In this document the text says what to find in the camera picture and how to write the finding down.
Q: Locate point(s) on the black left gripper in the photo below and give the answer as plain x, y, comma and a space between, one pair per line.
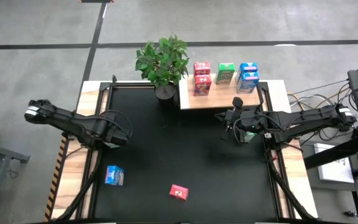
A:
120, 137

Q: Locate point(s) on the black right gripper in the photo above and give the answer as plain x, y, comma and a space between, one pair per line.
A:
235, 117

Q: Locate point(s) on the blue Rice Krispies cereal box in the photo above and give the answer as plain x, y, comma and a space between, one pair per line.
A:
114, 175
247, 82
248, 67

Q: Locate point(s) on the red Froot Loops cereal box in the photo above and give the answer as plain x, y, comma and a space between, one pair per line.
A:
178, 191
202, 84
201, 68

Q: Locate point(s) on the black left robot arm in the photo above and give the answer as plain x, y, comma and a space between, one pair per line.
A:
67, 119

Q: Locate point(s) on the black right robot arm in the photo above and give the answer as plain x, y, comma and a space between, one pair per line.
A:
306, 118

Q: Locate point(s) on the wooden shelf black legs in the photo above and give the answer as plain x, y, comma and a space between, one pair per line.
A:
222, 99

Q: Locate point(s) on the yellow black hazard tape strip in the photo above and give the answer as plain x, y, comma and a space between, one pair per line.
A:
54, 183

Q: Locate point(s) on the green potted plant black pot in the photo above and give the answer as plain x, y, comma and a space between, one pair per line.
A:
163, 59

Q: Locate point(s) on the black boom bar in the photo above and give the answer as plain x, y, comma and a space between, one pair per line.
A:
337, 153

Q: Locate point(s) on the white flat box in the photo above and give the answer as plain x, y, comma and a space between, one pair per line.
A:
334, 166

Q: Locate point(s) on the small black floor object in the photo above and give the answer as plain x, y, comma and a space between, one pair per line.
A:
350, 214

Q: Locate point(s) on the black metal rig frame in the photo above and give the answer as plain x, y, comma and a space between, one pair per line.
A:
126, 84

